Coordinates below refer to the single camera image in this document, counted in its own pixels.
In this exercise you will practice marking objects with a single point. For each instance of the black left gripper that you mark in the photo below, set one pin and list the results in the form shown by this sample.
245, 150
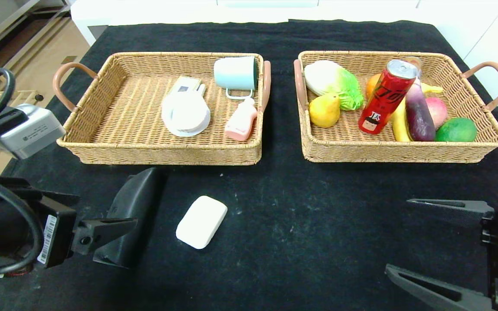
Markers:
55, 236

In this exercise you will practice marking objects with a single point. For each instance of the black curved plastic object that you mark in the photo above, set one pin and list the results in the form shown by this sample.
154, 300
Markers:
138, 194

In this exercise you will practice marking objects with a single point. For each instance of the white soap bar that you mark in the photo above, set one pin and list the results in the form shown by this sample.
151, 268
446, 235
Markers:
201, 222

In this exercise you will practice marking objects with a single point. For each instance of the yellow banana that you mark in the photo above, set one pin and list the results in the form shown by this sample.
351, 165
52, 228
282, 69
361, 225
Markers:
400, 125

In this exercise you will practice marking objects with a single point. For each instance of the purple eggplant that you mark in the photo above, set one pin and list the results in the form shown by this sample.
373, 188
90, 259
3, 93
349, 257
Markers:
419, 116

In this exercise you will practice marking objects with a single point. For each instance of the red apple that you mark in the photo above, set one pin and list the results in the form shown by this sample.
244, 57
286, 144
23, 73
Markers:
439, 110

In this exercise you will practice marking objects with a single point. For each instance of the red cola can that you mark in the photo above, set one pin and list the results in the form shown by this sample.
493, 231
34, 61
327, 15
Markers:
385, 99

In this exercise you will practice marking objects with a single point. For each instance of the wicker basket with household items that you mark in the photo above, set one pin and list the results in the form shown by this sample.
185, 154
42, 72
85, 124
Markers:
136, 112

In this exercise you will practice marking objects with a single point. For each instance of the wicker basket with food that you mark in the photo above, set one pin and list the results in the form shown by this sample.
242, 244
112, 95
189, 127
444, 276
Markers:
361, 147

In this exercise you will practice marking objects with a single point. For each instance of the green mango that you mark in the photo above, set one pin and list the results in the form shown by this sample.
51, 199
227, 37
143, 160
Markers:
454, 129

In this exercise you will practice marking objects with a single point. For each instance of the white round container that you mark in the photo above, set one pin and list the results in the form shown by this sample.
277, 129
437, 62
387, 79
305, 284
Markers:
186, 114

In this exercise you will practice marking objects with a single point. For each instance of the black felt table cloth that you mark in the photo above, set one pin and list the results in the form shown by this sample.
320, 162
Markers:
301, 216

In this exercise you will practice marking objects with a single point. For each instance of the light wooden rack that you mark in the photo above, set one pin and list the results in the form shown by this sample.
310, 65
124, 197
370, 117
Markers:
26, 96

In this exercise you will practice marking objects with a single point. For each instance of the small white card box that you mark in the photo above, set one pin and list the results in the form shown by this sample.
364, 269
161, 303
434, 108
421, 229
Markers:
182, 85

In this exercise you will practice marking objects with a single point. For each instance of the orange fruit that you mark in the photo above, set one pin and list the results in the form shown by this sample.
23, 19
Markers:
372, 86

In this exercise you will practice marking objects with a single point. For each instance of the pink small bottle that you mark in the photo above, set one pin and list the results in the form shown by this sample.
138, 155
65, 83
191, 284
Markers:
240, 123

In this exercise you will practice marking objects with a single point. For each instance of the yellow pear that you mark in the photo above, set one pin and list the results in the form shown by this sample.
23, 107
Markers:
323, 113

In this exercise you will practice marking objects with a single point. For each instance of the green white cabbage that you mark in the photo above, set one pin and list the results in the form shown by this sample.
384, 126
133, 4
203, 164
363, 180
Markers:
331, 84

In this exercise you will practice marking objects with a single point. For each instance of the mint green cup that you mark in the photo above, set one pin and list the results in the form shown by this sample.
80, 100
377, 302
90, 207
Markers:
234, 73

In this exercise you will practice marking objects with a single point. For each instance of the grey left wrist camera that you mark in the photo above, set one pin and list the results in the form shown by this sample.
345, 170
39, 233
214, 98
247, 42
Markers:
28, 129

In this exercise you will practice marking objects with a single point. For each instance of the grey metal shelf frame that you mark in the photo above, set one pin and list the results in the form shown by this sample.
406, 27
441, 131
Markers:
7, 26

